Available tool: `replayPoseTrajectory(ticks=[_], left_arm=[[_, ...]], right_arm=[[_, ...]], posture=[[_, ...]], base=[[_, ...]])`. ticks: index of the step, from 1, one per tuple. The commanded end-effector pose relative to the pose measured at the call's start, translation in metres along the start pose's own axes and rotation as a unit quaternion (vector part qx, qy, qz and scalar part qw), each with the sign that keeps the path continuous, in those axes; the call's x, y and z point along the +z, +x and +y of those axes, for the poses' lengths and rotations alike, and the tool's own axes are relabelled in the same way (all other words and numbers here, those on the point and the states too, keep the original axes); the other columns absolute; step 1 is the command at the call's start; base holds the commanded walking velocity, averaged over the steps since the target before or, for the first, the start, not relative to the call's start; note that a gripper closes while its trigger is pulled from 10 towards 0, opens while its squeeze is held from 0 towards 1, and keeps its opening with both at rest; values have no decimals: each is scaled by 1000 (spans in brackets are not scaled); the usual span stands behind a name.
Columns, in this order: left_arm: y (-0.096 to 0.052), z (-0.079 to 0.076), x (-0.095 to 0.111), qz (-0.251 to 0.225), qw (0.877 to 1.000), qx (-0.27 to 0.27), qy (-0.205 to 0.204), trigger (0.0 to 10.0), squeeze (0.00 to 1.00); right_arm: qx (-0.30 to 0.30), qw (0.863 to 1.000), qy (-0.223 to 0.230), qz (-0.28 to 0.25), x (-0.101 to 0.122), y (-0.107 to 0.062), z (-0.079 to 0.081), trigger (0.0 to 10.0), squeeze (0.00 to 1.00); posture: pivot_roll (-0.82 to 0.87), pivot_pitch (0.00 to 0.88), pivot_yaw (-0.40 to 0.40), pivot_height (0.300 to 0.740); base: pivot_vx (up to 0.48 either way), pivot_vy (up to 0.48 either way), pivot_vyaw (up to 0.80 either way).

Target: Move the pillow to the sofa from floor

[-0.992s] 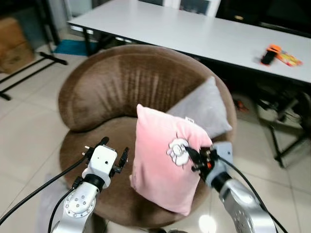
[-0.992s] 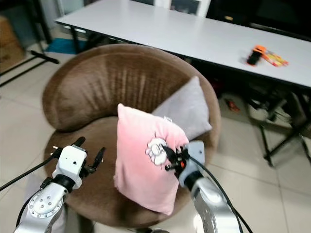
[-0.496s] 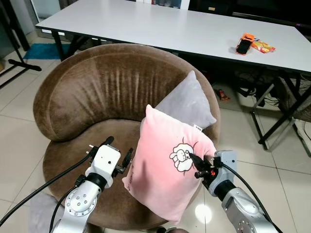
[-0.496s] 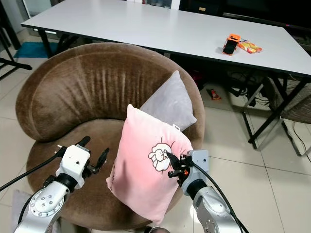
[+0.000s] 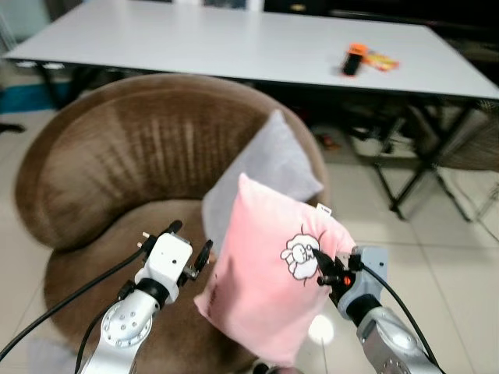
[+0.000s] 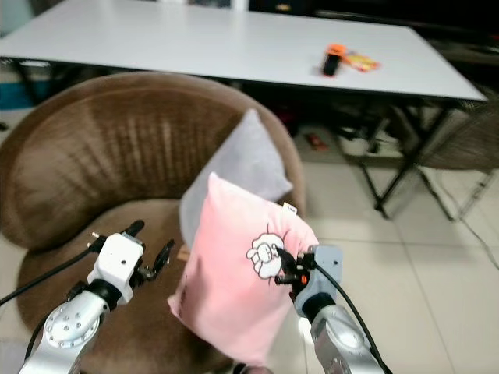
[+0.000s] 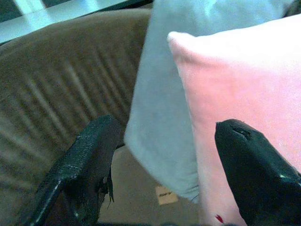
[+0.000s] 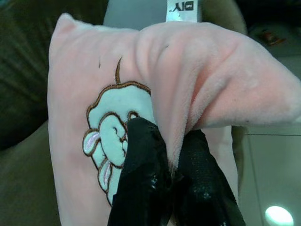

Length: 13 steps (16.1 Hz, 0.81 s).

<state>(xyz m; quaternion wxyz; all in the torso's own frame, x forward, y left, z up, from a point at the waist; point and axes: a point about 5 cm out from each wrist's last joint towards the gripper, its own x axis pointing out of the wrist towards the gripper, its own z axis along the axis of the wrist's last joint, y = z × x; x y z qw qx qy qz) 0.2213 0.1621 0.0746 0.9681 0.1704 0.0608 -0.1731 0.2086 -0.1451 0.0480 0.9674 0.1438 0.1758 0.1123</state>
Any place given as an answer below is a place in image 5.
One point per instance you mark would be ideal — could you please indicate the pink bunny print pillow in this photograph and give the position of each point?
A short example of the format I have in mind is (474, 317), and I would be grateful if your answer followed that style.
(257, 296)

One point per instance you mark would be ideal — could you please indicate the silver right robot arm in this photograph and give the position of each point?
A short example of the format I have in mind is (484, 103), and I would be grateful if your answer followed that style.
(390, 343)

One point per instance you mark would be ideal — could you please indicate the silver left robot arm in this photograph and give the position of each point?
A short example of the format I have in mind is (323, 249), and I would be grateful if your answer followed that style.
(125, 323)

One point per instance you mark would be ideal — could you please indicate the brown round sofa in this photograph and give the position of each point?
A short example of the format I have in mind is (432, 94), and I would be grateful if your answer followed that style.
(132, 148)

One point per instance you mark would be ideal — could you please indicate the grey plush pillow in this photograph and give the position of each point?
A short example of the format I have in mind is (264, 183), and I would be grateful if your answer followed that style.
(269, 160)

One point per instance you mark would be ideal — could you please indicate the small red floor item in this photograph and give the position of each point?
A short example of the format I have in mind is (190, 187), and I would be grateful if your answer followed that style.
(329, 142)

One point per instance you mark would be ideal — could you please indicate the white power strip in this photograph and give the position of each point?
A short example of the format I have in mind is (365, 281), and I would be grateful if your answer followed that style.
(382, 146)

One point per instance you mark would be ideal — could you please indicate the brown wicker chair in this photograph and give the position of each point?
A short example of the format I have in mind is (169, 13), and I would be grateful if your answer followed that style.
(475, 140)

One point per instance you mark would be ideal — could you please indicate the white folding table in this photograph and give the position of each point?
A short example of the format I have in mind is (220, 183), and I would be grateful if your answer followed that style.
(218, 43)

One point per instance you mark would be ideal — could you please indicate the orange black handheld device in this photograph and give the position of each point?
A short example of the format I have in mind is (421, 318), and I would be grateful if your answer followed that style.
(355, 61)

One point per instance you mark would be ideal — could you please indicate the orange yellow snack packet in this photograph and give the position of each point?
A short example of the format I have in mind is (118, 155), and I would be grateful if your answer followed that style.
(382, 61)

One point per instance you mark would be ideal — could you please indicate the black low cabinet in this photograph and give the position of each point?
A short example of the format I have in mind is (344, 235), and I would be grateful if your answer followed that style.
(405, 12)

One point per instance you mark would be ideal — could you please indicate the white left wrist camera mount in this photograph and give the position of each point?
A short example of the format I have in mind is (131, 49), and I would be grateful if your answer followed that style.
(168, 257)

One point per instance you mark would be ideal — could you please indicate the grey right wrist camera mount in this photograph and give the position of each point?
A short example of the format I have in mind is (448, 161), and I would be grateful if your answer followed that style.
(370, 273)

